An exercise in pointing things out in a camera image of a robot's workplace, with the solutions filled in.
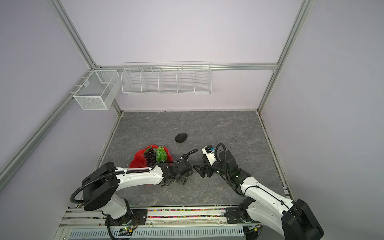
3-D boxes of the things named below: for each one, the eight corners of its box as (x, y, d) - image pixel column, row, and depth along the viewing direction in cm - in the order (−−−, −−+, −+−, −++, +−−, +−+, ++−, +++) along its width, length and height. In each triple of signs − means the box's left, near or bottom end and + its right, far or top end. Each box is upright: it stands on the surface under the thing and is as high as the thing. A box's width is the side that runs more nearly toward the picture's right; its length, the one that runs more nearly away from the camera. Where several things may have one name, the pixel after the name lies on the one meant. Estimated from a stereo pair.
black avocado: (174, 141, 104) (173, 138, 101) (181, 134, 109) (180, 130, 105) (180, 145, 102) (180, 141, 99) (187, 137, 107) (187, 133, 103)
